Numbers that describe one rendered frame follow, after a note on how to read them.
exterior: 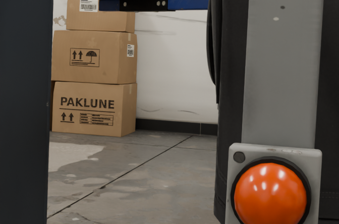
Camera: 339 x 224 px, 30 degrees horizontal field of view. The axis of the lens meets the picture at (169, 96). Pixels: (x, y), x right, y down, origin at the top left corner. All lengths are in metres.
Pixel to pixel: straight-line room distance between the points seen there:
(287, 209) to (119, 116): 4.79
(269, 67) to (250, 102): 0.02
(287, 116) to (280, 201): 0.06
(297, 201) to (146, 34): 5.20
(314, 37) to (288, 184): 0.08
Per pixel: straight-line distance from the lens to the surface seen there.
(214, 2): 0.65
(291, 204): 0.32
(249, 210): 0.32
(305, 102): 0.35
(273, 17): 0.35
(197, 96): 5.40
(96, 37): 5.14
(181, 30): 5.42
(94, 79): 5.15
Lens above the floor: 0.73
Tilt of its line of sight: 4 degrees down
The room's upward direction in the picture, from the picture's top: 3 degrees clockwise
